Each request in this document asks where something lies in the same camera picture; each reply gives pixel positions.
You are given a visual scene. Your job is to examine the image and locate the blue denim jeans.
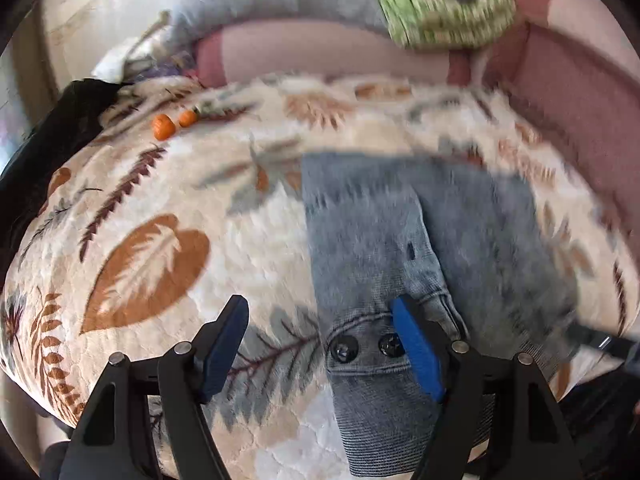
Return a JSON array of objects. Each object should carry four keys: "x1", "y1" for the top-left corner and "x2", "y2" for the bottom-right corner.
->
[{"x1": 302, "y1": 153, "x2": 578, "y2": 478}]

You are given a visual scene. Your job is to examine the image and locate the leaf pattern cream blanket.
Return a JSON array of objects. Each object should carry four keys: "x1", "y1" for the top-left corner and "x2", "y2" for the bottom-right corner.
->
[{"x1": 1, "y1": 75, "x2": 639, "y2": 479}]

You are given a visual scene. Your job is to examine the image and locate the black garment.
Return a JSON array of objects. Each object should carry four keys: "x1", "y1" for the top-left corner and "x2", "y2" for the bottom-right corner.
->
[{"x1": 1, "y1": 79, "x2": 120, "y2": 266}]

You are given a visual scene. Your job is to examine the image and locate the orange tangerine front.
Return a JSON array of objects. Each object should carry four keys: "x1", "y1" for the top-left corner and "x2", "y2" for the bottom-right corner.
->
[{"x1": 152, "y1": 114, "x2": 177, "y2": 142}]

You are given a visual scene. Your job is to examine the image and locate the orange tangerine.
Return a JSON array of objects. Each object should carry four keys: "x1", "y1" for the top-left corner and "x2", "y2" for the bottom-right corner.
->
[
  {"x1": 152, "y1": 114, "x2": 177, "y2": 142},
  {"x1": 178, "y1": 110, "x2": 200, "y2": 128}
]

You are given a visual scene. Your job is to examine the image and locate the orange tangerine rear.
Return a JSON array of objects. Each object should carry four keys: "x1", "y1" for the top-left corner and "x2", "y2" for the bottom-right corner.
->
[{"x1": 178, "y1": 110, "x2": 200, "y2": 128}]

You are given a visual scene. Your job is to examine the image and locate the white cloth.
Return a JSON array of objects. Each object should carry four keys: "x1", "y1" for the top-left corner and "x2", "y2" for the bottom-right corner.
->
[{"x1": 91, "y1": 10, "x2": 170, "y2": 84}]

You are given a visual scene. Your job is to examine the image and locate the green white folded blanket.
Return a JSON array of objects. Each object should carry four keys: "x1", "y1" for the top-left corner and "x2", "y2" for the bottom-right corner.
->
[{"x1": 378, "y1": 0, "x2": 518, "y2": 51}]

